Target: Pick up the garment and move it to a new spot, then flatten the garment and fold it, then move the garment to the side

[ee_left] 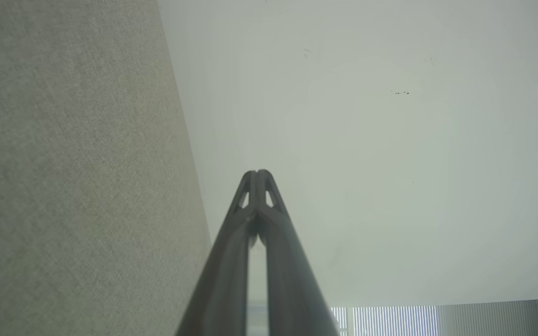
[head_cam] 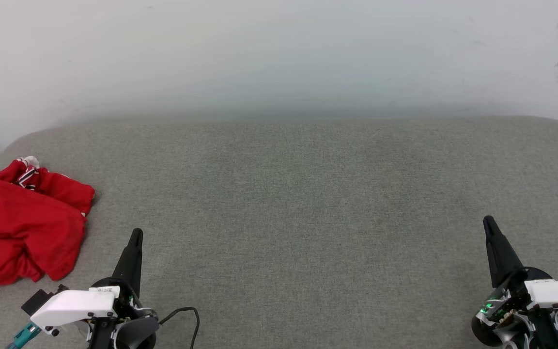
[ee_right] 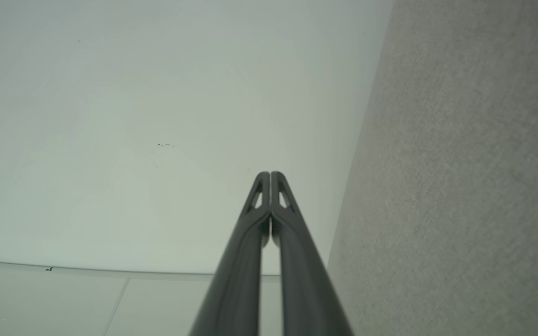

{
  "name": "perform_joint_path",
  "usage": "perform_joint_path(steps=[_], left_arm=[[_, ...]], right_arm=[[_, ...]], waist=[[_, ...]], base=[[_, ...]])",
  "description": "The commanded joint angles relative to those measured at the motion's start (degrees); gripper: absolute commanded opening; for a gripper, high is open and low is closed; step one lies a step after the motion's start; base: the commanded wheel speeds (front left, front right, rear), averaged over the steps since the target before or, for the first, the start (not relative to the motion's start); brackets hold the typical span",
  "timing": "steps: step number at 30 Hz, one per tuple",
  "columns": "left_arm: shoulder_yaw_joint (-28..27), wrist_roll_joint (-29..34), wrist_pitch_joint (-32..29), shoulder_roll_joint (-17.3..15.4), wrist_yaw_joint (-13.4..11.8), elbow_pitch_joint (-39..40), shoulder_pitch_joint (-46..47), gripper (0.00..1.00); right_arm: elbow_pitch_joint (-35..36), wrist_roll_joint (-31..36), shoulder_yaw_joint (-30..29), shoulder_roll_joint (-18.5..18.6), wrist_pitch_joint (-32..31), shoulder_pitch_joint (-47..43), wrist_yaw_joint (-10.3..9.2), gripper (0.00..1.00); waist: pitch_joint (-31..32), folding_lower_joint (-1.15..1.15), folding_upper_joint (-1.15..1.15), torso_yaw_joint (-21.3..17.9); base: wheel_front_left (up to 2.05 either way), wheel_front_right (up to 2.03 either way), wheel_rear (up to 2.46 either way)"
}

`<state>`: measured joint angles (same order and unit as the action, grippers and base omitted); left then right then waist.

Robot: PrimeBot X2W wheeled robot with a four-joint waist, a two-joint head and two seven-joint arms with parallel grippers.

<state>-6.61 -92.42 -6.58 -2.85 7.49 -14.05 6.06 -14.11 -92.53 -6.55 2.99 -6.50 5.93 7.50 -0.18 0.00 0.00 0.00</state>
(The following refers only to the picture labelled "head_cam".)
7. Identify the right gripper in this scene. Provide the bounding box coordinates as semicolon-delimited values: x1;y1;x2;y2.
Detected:
471;215;558;349

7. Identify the red and white jersey shirt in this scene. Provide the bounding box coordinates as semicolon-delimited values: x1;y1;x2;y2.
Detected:
0;156;97;287

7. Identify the left camera cable, teal plug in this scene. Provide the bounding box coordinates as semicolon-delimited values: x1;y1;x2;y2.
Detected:
5;322;42;349

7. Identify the grey fabric sofa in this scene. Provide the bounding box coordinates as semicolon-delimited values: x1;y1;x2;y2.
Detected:
0;115;558;349

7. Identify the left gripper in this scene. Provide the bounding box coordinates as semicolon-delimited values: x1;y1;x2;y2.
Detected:
88;228;159;349

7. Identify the thin black left gripper cable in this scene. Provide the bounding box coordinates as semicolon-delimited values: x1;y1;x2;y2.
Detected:
158;307;200;349

